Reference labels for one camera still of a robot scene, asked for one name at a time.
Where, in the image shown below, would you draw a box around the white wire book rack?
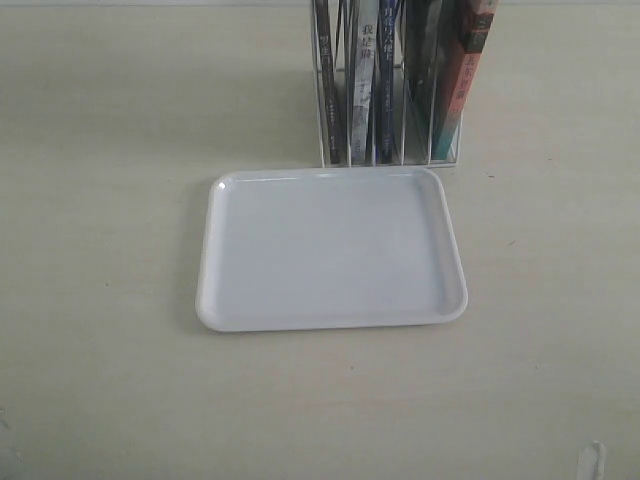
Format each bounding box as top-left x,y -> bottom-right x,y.
309,1 -> 475,168

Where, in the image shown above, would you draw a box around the pink and teal book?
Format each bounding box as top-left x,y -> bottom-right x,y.
431,1 -> 499,161

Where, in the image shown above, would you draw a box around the white plastic tray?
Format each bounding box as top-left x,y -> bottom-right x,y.
195,166 -> 468,332

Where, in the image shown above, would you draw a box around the black thin leftmost book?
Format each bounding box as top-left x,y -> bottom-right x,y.
313,1 -> 345,165

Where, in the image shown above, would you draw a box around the black book white characters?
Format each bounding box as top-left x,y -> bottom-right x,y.
399,1 -> 468,166

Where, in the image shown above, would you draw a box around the grey white spine book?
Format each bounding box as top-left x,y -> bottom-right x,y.
348,1 -> 378,166

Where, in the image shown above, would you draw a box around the dark blue book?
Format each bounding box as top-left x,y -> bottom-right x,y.
377,0 -> 403,165

